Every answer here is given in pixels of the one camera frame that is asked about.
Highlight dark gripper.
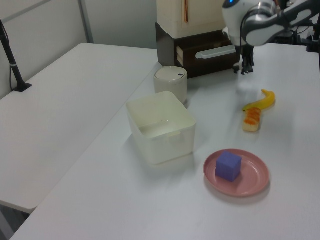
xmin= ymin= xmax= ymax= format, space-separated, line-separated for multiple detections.
xmin=236 ymin=43 xmax=256 ymax=75

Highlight yellow toy banana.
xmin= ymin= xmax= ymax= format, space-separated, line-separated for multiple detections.
xmin=241 ymin=89 xmax=276 ymax=112

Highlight orange shrimp sushi toy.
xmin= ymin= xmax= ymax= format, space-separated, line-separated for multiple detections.
xmin=241 ymin=107 xmax=262 ymax=133

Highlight cream toy cabinet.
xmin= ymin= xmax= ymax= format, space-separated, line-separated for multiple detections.
xmin=156 ymin=0 xmax=229 ymax=40

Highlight dark brown drawer housing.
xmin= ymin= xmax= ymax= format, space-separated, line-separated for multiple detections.
xmin=155 ymin=21 xmax=241 ymax=80

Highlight small white lidded bin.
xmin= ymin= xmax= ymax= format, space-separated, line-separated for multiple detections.
xmin=153 ymin=65 xmax=189 ymax=105

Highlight purple cube block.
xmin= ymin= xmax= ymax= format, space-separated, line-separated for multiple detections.
xmin=215 ymin=150 xmax=243 ymax=183

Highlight white open storage box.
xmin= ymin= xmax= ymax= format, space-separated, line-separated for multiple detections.
xmin=125 ymin=91 xmax=197 ymax=166

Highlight pink round plate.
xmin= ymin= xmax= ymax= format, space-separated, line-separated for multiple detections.
xmin=203 ymin=148 xmax=271 ymax=198

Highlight brown drawer with white handle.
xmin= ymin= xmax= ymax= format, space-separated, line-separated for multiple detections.
xmin=176 ymin=30 xmax=241 ymax=68

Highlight black clamp mount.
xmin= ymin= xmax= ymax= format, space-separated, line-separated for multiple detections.
xmin=306 ymin=21 xmax=320 ymax=53

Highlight black camera stand with clamp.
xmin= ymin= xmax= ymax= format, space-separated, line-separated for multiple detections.
xmin=0 ymin=18 xmax=33 ymax=92

